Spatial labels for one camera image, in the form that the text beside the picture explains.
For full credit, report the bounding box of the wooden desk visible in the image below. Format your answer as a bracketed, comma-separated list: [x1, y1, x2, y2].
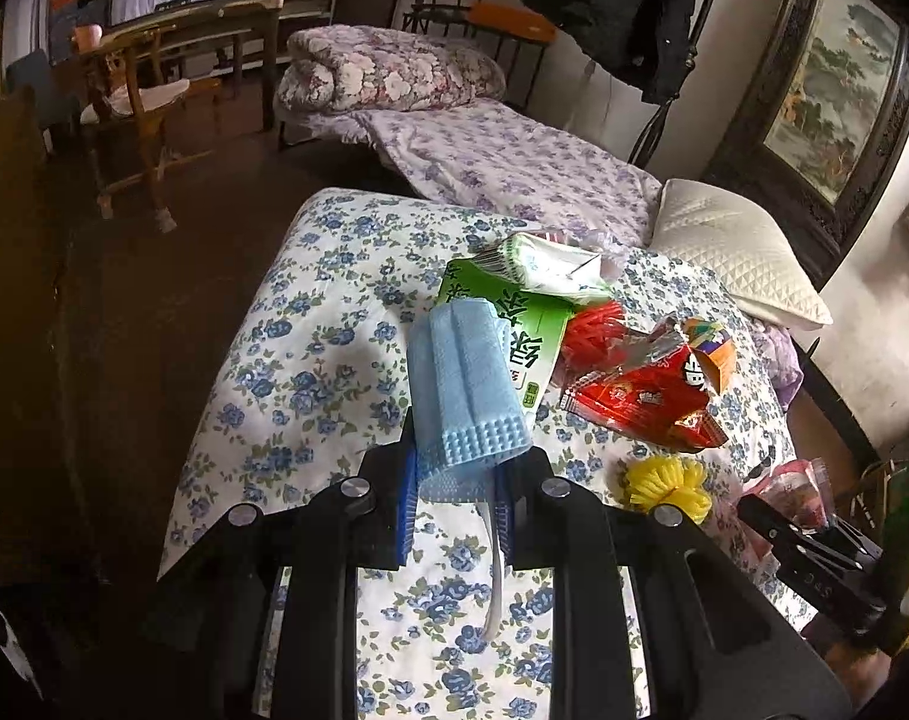
[105, 0, 287, 133]

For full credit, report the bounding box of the blue floral bedsheet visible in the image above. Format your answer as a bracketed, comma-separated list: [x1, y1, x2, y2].
[158, 187, 824, 720]

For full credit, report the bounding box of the purple floral bedsheet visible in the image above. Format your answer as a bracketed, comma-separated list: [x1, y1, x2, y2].
[278, 101, 662, 248]

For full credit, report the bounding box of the brown wooden cabinet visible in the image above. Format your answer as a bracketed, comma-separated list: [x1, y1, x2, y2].
[0, 82, 74, 587]

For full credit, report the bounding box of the yellow foam net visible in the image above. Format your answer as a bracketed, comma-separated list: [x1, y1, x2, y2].
[611, 456, 715, 526]

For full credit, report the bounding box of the red snack wrapper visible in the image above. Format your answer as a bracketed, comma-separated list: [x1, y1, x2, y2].
[559, 315, 737, 455]

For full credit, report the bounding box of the folded pink floral quilt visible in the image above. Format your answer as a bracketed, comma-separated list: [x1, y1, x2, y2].
[274, 24, 509, 118]

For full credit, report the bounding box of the wall poster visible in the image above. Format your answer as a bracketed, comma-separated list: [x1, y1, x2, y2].
[45, 0, 118, 62]

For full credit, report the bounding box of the dark blue chair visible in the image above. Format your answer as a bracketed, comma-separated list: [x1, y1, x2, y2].
[4, 49, 82, 152]

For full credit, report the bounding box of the orange headboard panel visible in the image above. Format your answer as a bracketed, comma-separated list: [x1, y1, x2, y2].
[469, 4, 559, 46]

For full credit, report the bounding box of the blue face mask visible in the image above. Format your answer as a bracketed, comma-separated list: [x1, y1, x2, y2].
[407, 298, 535, 643]

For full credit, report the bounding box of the black jacket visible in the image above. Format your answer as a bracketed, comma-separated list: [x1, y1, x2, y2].
[515, 0, 700, 103]

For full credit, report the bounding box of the black metal bed frame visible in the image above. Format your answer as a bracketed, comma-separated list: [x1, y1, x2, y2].
[405, 4, 562, 112]

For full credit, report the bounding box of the white quilted pillow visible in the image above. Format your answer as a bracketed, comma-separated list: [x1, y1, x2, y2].
[649, 178, 835, 331]

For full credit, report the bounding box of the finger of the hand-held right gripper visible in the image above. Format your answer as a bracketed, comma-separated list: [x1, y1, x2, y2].
[775, 551, 887, 635]
[737, 493, 865, 568]

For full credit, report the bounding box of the black metal coat stand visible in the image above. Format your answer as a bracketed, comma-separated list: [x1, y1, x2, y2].
[626, 0, 734, 167]

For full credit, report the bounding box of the dark framed landscape painting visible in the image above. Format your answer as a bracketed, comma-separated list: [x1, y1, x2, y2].
[705, 0, 909, 290]

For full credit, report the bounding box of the clear plastic bag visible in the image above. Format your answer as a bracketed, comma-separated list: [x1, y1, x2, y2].
[578, 229, 640, 283]

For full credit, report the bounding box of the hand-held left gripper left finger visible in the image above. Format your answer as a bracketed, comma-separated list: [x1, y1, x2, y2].
[143, 409, 421, 720]

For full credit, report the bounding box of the white and green tissue packet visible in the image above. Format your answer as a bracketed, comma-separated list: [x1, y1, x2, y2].
[465, 232, 613, 299]

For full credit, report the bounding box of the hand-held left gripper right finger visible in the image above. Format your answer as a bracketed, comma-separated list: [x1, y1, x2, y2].
[491, 447, 854, 720]

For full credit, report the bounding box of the green and white tea box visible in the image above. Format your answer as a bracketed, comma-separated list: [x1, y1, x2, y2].
[433, 259, 577, 415]

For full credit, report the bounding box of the wooden chair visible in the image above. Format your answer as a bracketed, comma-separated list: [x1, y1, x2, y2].
[71, 22, 224, 235]

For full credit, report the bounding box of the purple floral cloth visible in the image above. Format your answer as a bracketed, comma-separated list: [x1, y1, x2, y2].
[746, 315, 805, 410]

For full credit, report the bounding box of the pink plastic packet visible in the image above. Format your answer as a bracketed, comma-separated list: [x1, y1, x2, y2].
[739, 457, 835, 533]

